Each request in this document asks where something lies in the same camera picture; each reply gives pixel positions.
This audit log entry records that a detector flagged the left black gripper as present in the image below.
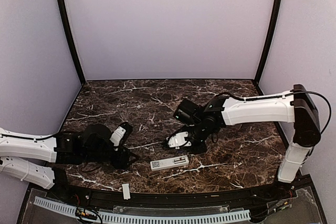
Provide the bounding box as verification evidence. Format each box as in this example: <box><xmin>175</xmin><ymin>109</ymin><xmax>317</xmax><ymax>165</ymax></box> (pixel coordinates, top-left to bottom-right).
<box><xmin>82</xmin><ymin>144</ymin><xmax>139</xmax><ymax>170</ymax></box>

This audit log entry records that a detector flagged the white remote control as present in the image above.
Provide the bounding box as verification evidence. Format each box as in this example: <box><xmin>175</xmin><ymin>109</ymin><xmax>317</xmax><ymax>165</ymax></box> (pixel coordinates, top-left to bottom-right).
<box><xmin>150</xmin><ymin>155</ymin><xmax>189</xmax><ymax>171</ymax></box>

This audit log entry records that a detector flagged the white battery cover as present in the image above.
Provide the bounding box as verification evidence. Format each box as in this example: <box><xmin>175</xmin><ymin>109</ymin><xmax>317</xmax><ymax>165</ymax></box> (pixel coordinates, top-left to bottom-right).
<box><xmin>122</xmin><ymin>183</ymin><xmax>131</xmax><ymax>200</ymax></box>

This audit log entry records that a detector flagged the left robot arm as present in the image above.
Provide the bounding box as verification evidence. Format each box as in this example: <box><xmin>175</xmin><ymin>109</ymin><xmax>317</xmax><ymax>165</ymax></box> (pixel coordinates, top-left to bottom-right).
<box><xmin>1</xmin><ymin>122</ymin><xmax>139</xmax><ymax>201</ymax></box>

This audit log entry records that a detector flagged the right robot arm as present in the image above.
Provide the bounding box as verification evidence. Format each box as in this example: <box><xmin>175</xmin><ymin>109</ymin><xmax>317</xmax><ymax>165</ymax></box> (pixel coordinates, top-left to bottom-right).
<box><xmin>165</xmin><ymin>84</ymin><xmax>325</xmax><ymax>200</ymax></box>

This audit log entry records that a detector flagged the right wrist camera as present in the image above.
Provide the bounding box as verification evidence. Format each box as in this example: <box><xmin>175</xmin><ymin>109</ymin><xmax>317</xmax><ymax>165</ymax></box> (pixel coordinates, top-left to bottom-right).
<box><xmin>162</xmin><ymin>126</ymin><xmax>192</xmax><ymax>150</ymax></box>

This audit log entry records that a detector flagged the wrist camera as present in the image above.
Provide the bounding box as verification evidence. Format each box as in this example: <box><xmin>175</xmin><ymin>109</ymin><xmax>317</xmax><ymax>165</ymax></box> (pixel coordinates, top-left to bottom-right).
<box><xmin>110</xmin><ymin>122</ymin><xmax>133</xmax><ymax>148</ymax></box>
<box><xmin>162</xmin><ymin>126</ymin><xmax>192</xmax><ymax>150</ymax></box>

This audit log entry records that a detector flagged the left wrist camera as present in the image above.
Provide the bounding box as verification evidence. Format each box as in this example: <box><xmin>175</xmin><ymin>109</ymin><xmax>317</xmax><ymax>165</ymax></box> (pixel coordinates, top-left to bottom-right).
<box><xmin>110</xmin><ymin>122</ymin><xmax>133</xmax><ymax>148</ymax></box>

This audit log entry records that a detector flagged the black front rail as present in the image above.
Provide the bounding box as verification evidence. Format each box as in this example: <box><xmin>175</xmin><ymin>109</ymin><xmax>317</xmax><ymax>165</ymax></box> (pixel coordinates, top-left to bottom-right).
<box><xmin>35</xmin><ymin>175</ymin><xmax>313</xmax><ymax>209</ymax></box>

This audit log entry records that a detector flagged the white slotted cable duct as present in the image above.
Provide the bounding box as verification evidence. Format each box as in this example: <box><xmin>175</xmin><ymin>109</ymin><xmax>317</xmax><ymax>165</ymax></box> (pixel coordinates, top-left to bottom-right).
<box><xmin>34</xmin><ymin>196</ymin><xmax>251</xmax><ymax>223</ymax></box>

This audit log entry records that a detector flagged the right black frame post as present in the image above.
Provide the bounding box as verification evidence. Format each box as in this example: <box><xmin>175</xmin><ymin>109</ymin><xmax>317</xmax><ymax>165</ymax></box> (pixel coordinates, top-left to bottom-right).
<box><xmin>254</xmin><ymin>0</ymin><xmax>281</xmax><ymax>86</ymax></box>

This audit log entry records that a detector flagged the black frame post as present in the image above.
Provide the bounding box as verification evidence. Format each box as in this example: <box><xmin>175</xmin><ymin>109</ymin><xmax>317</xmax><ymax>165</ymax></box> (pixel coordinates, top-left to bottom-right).
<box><xmin>254</xmin><ymin>0</ymin><xmax>281</xmax><ymax>86</ymax></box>
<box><xmin>57</xmin><ymin>0</ymin><xmax>86</xmax><ymax>86</ymax></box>

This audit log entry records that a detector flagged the left black frame post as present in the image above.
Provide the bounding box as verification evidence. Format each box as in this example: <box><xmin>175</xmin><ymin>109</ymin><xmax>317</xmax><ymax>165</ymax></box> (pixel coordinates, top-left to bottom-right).
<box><xmin>57</xmin><ymin>0</ymin><xmax>86</xmax><ymax>86</ymax></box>

